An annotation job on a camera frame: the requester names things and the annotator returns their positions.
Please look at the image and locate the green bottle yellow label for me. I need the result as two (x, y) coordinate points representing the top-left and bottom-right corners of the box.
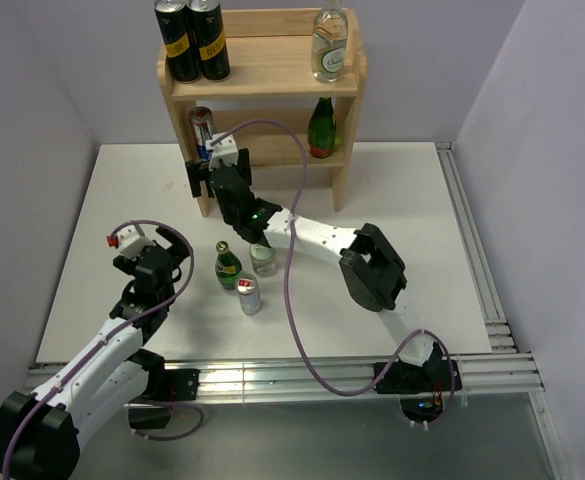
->
(215, 241), (243, 290)

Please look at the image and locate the blue silver energy can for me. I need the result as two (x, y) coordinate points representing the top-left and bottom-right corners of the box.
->
(188, 106), (217, 162)

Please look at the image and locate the silver can red tab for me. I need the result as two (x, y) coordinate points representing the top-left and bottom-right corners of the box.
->
(235, 274), (261, 315)

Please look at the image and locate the green glass bottle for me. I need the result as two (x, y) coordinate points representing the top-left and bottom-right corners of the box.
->
(307, 97), (336, 158)

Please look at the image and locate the clear soda bottle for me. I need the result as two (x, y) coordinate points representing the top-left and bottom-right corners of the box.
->
(311, 0), (349, 83)

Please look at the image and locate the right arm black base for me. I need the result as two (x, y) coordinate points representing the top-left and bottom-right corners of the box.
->
(374, 361), (452, 395)

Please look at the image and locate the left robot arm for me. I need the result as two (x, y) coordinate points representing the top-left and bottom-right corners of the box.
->
(0, 221), (194, 479)

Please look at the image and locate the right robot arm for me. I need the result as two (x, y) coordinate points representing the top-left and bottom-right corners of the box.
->
(186, 142), (450, 390)

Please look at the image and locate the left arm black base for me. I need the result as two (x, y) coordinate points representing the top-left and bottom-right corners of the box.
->
(128, 364), (200, 431)

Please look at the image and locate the wooden three-tier shelf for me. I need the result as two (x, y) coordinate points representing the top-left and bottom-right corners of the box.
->
(157, 8), (368, 210)

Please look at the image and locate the clear bottle green cap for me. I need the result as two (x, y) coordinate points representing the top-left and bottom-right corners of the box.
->
(249, 244), (276, 276)

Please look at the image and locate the left black tall can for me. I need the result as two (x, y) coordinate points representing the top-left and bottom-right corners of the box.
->
(153, 0), (201, 83)

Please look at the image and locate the black tall can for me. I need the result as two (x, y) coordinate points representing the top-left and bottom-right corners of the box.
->
(153, 0), (201, 83)
(188, 0), (231, 82)

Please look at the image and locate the right black tall can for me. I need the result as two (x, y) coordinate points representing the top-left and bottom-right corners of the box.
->
(188, 0), (231, 82)

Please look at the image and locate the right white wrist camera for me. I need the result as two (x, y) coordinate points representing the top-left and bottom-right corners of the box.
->
(206, 135), (239, 171)

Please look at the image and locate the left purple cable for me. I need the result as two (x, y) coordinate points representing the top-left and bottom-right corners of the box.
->
(1, 221), (207, 480)

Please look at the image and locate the purple cable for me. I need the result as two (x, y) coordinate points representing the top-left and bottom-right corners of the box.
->
(211, 119), (456, 431)
(1, 221), (207, 480)

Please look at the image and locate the front aluminium rail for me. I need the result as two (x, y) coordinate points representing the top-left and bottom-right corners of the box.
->
(166, 353), (545, 404)

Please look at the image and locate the aluminium rail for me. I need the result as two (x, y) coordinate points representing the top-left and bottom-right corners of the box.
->
(166, 353), (545, 404)
(435, 142), (517, 353)

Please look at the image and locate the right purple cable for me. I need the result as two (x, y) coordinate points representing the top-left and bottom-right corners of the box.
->
(211, 119), (456, 431)

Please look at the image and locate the right aluminium rail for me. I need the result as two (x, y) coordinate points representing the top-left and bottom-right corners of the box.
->
(435, 142), (517, 353)

